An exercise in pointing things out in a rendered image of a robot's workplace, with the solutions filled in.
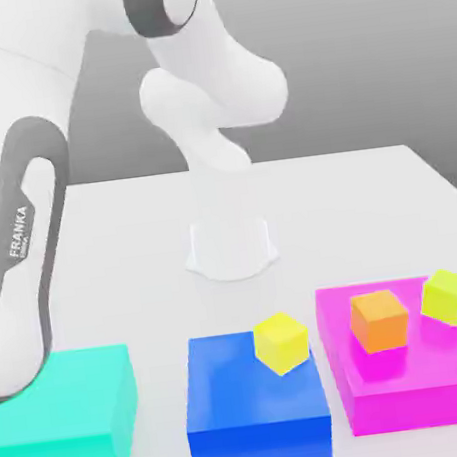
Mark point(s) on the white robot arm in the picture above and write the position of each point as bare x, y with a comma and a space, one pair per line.
28, 75

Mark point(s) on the small yellow cube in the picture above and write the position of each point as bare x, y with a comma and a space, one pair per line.
281, 345

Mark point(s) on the small orange cube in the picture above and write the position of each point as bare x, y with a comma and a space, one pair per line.
381, 322

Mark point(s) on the small yellow-green cube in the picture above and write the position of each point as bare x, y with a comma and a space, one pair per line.
446, 298

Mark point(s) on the large blue box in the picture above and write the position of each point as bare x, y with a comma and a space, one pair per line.
244, 420

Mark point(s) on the large turquoise box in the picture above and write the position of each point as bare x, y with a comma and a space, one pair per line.
74, 416

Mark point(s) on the large magenta box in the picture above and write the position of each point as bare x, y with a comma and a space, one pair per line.
432, 380

